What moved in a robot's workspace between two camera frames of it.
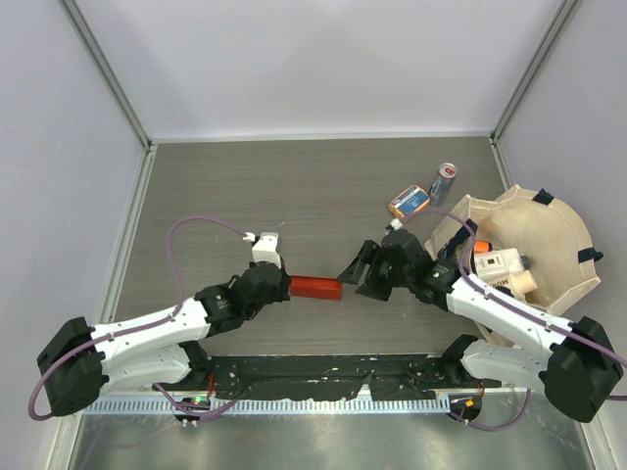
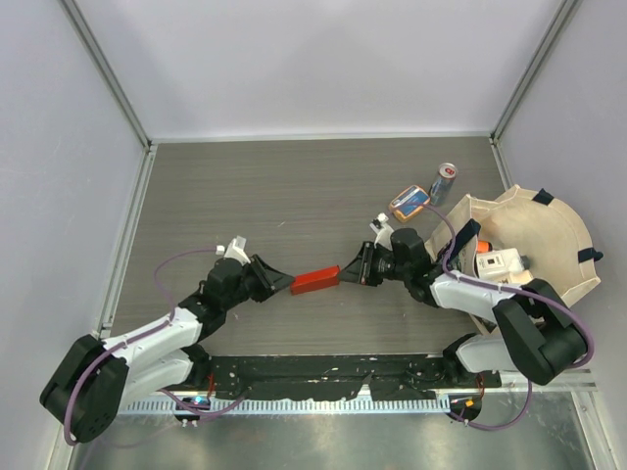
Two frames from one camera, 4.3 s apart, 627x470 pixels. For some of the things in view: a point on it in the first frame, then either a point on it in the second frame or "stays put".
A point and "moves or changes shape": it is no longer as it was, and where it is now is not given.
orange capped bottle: (482, 246) stays put
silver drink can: (441, 187) stays put
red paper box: (315, 287) moves or changes shape
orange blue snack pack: (409, 202) stays put
